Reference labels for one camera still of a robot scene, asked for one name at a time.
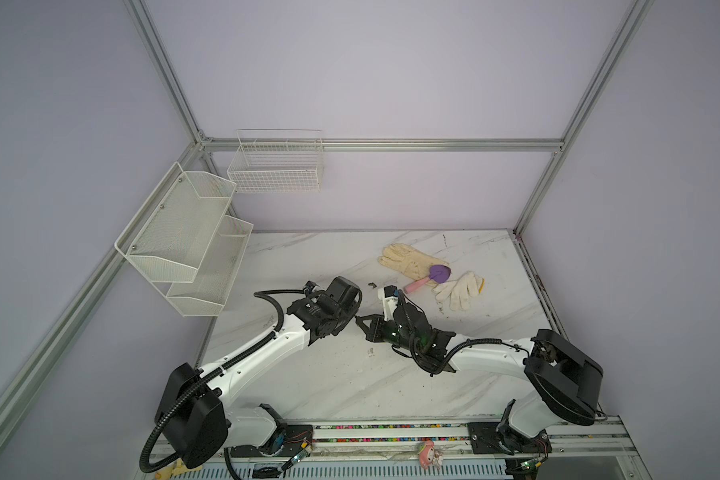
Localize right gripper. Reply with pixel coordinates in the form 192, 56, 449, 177
354, 313, 420, 354

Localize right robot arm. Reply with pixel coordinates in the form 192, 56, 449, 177
356, 298, 603, 452

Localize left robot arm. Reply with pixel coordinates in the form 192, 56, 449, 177
139, 276, 362, 473

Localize white knit glove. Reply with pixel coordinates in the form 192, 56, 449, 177
433, 271, 485, 311

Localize cream leather glove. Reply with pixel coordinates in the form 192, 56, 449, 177
378, 243, 448, 280

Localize pink toy figure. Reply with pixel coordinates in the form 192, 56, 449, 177
418, 440, 443, 470

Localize white mesh two-tier shelf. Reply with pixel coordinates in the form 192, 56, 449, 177
114, 164, 253, 317

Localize yellow toy figure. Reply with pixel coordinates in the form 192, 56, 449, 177
153, 459, 203, 480

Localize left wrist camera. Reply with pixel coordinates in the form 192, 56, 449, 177
303, 281, 318, 296

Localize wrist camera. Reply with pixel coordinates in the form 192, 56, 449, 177
303, 281, 318, 296
378, 285, 399, 322

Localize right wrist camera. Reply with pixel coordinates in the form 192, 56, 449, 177
378, 285, 399, 322

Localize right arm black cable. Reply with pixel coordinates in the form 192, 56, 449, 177
395, 296, 607, 421

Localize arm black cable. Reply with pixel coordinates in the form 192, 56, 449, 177
395, 296, 607, 421
139, 289, 307, 475

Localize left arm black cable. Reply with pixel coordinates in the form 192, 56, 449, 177
139, 289, 307, 475

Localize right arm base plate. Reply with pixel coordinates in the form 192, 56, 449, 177
467, 422, 551, 456

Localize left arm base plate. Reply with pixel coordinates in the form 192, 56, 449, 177
230, 424, 314, 458

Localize white wire basket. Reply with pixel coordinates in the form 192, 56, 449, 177
227, 129, 324, 194

